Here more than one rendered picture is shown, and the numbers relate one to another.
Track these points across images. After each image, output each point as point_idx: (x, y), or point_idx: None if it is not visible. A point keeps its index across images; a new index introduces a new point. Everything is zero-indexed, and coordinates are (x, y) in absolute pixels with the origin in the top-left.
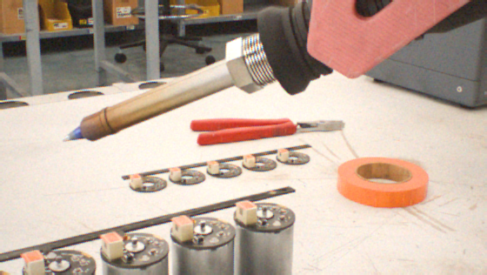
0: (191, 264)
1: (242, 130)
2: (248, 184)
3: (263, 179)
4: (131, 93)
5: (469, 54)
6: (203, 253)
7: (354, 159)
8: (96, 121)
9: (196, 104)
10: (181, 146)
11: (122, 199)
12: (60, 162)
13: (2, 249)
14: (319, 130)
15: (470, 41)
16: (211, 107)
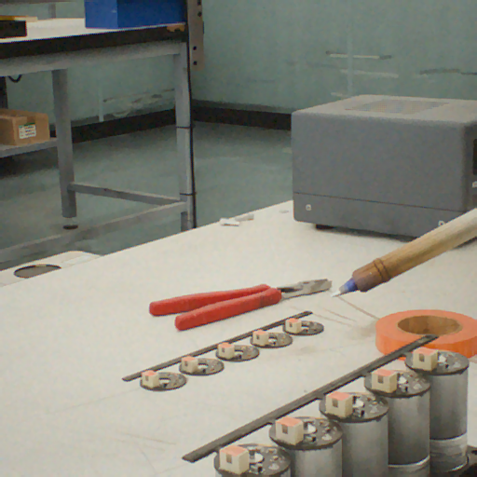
0: (402, 414)
1: (224, 305)
2: (278, 362)
3: (290, 355)
4: (25, 283)
5: (449, 180)
6: (414, 401)
7: (385, 317)
8: (374, 272)
9: (125, 285)
10: (157, 335)
11: (148, 402)
12: (24, 375)
13: (62, 476)
14: (305, 294)
15: (450, 164)
16: (148, 286)
